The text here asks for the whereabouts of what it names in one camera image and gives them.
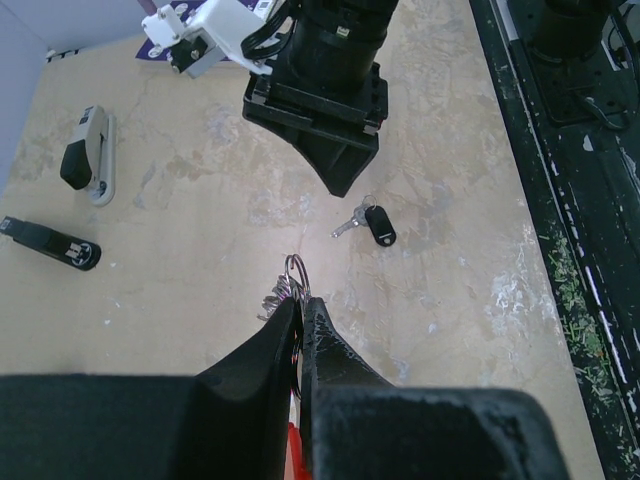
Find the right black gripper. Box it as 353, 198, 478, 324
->
242, 59, 388, 198

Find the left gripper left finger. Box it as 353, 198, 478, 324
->
1, 299, 298, 479

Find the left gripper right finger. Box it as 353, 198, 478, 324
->
300, 297, 569, 479

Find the key with black tag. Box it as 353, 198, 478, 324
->
330, 195, 397, 247

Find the purple card package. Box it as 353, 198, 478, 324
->
141, 0, 278, 61

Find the grey black stapler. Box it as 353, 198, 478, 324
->
59, 105, 117, 207

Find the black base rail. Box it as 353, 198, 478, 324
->
471, 1, 639, 479

